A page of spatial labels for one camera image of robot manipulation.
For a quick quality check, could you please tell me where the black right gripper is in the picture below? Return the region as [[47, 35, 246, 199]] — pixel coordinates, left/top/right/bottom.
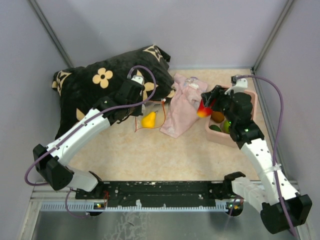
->
[[201, 85, 238, 125]]

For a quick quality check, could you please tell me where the red yellow mango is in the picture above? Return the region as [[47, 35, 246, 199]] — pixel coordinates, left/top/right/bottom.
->
[[197, 99, 217, 118]]

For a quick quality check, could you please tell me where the clear zip bag orange zipper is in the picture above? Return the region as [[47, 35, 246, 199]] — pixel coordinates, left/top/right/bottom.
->
[[134, 99, 167, 132]]

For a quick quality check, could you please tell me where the yellow pear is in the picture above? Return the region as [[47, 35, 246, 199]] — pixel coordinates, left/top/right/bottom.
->
[[141, 111, 157, 129]]

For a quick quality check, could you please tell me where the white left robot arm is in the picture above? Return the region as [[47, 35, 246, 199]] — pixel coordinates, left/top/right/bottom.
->
[[33, 75, 145, 199]]

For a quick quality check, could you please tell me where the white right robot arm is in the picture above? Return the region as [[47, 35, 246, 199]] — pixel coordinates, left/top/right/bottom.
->
[[198, 85, 312, 234]]

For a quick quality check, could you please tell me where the brown kiwi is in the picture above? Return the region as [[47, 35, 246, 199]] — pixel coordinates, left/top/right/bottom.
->
[[211, 111, 225, 123]]

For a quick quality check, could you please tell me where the black flower-pattern pillow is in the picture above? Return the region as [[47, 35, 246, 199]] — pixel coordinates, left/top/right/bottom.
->
[[51, 45, 174, 138]]

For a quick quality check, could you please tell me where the pink cloth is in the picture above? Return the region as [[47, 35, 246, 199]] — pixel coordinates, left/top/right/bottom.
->
[[160, 73, 208, 139]]

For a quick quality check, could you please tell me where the green apple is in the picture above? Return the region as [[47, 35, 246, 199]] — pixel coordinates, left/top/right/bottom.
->
[[222, 120, 231, 134]]

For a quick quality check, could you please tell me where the pink plastic bin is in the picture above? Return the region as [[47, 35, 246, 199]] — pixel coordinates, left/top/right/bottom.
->
[[204, 90, 258, 148]]

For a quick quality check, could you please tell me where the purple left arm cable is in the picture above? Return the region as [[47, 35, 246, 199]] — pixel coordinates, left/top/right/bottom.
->
[[23, 65, 158, 218]]

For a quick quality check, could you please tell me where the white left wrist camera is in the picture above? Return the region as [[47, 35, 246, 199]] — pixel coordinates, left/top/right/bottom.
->
[[131, 75, 144, 85]]

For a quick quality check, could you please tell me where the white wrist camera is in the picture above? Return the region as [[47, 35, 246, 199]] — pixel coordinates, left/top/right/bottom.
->
[[224, 76, 248, 96], [131, 75, 144, 85]]

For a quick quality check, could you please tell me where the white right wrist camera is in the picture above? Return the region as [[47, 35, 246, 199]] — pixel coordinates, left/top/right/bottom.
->
[[224, 76, 248, 96]]

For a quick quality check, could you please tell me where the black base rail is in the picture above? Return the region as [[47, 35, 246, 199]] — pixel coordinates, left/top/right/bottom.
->
[[75, 180, 236, 208]]

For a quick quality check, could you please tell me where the aluminium frame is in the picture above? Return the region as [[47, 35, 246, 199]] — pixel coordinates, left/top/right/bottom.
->
[[17, 0, 311, 240]]

